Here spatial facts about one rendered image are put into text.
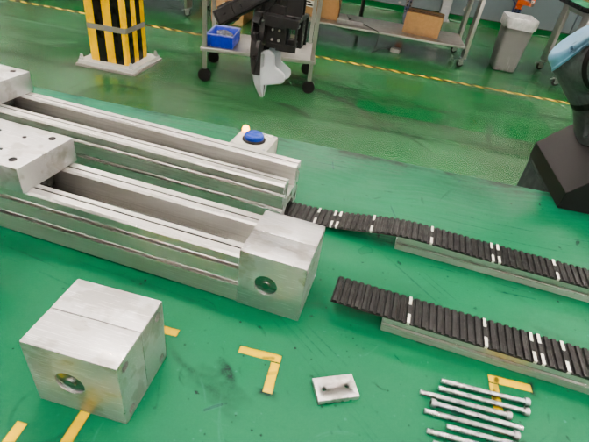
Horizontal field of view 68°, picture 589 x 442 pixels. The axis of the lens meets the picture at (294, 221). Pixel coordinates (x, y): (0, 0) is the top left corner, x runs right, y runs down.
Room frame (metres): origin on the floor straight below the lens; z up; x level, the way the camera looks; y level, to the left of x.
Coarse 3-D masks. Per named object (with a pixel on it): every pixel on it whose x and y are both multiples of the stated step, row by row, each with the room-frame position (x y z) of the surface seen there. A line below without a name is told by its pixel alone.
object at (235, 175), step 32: (32, 96) 0.79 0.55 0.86; (64, 128) 0.69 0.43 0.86; (96, 128) 0.76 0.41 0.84; (128, 128) 0.74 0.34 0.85; (160, 128) 0.74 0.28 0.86; (96, 160) 0.68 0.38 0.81; (128, 160) 0.66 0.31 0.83; (160, 160) 0.66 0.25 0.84; (192, 160) 0.64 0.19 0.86; (224, 160) 0.70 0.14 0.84; (256, 160) 0.69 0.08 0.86; (288, 160) 0.69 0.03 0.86; (192, 192) 0.64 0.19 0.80; (224, 192) 0.63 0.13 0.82; (256, 192) 0.61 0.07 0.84; (288, 192) 0.65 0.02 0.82
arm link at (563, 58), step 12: (576, 36) 1.00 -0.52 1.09; (588, 36) 0.95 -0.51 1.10; (564, 48) 0.97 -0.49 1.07; (576, 48) 0.95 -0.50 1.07; (588, 48) 0.94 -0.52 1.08; (552, 60) 0.98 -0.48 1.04; (564, 60) 0.95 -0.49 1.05; (576, 60) 0.94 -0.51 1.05; (588, 60) 0.92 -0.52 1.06; (564, 72) 0.96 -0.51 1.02; (576, 72) 0.94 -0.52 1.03; (564, 84) 0.97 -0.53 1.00; (576, 84) 0.94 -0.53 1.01; (588, 84) 0.91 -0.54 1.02; (576, 96) 0.96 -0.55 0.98; (588, 96) 0.94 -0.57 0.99
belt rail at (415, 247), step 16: (400, 240) 0.59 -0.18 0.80; (432, 256) 0.58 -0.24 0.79; (448, 256) 0.58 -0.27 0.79; (464, 256) 0.57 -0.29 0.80; (480, 272) 0.56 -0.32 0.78; (496, 272) 0.56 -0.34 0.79; (512, 272) 0.56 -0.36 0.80; (544, 288) 0.54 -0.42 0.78; (560, 288) 0.55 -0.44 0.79; (576, 288) 0.54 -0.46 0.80
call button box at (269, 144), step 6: (240, 132) 0.83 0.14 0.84; (234, 138) 0.80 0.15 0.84; (240, 138) 0.80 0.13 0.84; (264, 138) 0.81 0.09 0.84; (270, 138) 0.82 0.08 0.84; (276, 138) 0.83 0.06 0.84; (240, 144) 0.78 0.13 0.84; (246, 144) 0.78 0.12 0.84; (252, 144) 0.78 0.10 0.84; (258, 144) 0.78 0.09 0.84; (264, 144) 0.79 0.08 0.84; (270, 144) 0.80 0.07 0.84; (276, 144) 0.83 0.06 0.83; (264, 150) 0.76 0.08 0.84; (270, 150) 0.79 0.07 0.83; (276, 150) 0.83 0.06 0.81
